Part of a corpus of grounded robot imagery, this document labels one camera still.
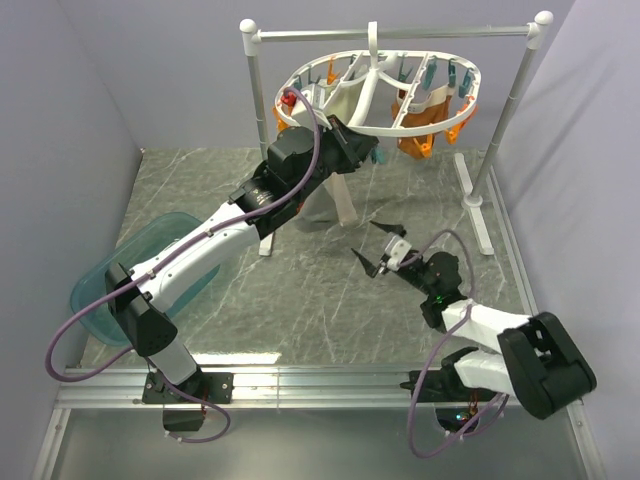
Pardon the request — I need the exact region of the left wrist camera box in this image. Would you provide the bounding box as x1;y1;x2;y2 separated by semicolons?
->
278;84;329;129

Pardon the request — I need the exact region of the white metal drying rack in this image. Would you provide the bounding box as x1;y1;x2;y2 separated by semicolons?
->
239;11;554;256

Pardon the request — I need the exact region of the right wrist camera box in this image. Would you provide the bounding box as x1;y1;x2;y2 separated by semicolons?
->
378;233;412;274

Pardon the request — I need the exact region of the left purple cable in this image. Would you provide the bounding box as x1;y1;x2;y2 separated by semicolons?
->
44;87;322;444

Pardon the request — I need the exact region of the orange clip front right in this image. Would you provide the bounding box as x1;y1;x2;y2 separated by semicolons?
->
444;117;471;145

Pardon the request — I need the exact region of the grey underwear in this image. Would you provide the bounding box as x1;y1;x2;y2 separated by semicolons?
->
294;174;358;233

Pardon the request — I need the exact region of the cream underwear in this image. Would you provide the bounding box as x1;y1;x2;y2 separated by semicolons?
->
320;77;369;127

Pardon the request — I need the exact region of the orange underwear on right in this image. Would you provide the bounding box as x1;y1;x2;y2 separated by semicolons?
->
397;85;452;160

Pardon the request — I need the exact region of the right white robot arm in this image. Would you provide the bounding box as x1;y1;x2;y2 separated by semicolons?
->
358;223;597;419

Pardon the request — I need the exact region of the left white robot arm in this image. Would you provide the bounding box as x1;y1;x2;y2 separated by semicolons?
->
105;115;379;402

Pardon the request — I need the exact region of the white oval clip hanger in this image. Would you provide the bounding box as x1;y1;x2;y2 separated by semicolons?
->
272;21;481;138

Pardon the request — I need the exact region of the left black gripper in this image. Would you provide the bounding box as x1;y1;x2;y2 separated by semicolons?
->
293;114;378;203

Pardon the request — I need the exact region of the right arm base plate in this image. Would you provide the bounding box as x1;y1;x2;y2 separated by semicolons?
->
418;368;497;403

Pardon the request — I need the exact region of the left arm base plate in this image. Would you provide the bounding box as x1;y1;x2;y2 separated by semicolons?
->
142;372;234;405

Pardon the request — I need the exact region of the teal plastic basin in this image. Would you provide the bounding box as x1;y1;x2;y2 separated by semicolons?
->
69;211;221;347

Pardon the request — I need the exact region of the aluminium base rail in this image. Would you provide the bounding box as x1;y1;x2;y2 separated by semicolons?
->
33;365;606;479

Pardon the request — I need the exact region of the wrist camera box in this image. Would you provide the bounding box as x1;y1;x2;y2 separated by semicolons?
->
278;84;329;129
378;233;412;274

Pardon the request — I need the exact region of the teal clip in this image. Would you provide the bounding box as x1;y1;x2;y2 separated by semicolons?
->
371;147;386;165

